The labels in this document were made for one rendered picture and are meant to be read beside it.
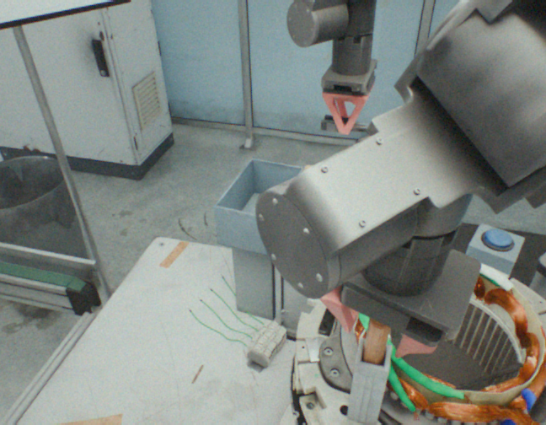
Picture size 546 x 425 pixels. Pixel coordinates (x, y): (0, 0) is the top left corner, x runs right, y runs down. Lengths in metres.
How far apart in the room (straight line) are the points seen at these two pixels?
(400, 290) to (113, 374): 0.71
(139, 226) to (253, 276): 1.69
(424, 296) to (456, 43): 0.17
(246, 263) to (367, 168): 0.67
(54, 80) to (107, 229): 0.87
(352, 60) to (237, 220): 0.31
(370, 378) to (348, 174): 0.26
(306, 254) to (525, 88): 0.11
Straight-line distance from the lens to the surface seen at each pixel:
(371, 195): 0.19
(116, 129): 2.75
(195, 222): 2.48
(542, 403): 0.40
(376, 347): 0.40
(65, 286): 1.15
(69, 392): 0.94
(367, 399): 0.45
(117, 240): 2.46
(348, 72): 0.69
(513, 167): 0.20
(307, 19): 0.61
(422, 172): 0.21
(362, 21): 0.67
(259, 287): 0.89
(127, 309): 1.03
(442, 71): 0.21
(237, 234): 0.78
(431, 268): 0.29
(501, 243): 0.79
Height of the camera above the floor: 1.52
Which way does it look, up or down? 37 degrees down
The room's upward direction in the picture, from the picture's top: straight up
